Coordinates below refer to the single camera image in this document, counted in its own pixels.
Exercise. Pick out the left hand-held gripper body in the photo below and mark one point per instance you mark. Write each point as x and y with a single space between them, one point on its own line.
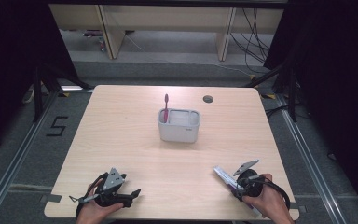
113 182

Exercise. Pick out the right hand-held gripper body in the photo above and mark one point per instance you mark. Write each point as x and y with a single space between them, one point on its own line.
250 185

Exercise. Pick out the white toothpaste tube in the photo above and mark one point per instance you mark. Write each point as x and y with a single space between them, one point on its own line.
227 179

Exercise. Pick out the grey toothbrush holder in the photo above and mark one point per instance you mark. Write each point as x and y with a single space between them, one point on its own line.
179 126

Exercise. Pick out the pink toothbrush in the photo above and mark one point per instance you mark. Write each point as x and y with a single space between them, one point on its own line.
166 107

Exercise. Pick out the person's right hand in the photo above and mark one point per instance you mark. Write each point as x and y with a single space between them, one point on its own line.
272 205

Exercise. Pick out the person's left hand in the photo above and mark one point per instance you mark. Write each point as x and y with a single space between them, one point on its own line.
94 213

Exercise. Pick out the dark tape strip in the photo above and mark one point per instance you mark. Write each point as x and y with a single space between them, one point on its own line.
296 207
51 198

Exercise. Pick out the yellow black tape piece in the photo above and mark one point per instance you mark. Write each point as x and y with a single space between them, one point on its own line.
268 96
63 94

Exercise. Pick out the black metal stand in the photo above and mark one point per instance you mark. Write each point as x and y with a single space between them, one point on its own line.
38 93
292 93

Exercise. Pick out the black curtain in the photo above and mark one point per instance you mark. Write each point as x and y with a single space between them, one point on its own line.
9 62
338 77

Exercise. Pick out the small clutter under desk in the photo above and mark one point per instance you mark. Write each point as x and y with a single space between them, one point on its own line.
98 39

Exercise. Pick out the aluminium floor rail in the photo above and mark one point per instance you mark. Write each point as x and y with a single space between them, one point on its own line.
310 165
15 155

